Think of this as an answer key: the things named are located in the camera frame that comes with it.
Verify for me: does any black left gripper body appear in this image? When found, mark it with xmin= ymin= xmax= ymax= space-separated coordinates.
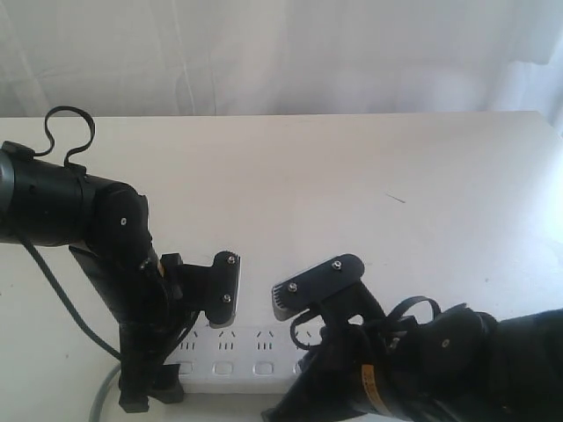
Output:
xmin=69 ymin=246 xmax=198 ymax=352

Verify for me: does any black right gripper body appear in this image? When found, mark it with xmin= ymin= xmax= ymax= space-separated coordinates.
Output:
xmin=289 ymin=282 xmax=422 ymax=421

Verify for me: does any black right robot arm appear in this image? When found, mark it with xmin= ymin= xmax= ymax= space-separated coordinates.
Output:
xmin=262 ymin=283 xmax=562 ymax=421

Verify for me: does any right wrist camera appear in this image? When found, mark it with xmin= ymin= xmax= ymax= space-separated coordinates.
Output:
xmin=271 ymin=254 xmax=365 ymax=322

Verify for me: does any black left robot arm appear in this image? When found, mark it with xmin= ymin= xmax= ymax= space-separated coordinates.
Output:
xmin=1 ymin=142 xmax=191 ymax=413

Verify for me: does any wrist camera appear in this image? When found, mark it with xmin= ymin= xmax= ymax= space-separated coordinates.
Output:
xmin=176 ymin=251 xmax=241 ymax=329
xmin=271 ymin=254 xmax=365 ymax=322

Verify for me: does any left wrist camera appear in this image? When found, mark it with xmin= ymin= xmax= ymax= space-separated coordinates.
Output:
xmin=176 ymin=251 xmax=241 ymax=329

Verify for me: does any white five-socket power strip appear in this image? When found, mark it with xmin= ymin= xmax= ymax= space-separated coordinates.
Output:
xmin=166 ymin=324 xmax=306 ymax=395

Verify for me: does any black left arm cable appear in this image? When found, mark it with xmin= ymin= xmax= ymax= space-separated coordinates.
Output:
xmin=26 ymin=105 xmax=124 ymax=361

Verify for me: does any grey power cord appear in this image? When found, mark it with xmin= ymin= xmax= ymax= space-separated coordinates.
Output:
xmin=87 ymin=363 xmax=122 ymax=422

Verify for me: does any white backdrop curtain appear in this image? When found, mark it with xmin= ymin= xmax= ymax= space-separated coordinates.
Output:
xmin=1 ymin=1 xmax=562 ymax=129

